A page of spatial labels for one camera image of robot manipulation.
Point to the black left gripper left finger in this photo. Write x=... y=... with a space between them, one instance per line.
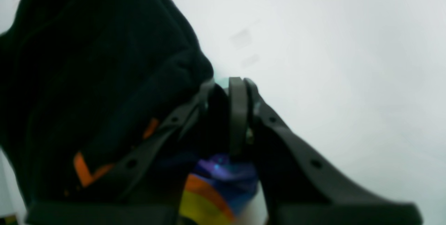
x=146 y=185

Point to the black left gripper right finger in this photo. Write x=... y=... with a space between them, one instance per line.
x=299 y=185

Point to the black t-shirt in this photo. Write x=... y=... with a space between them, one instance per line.
x=84 y=82

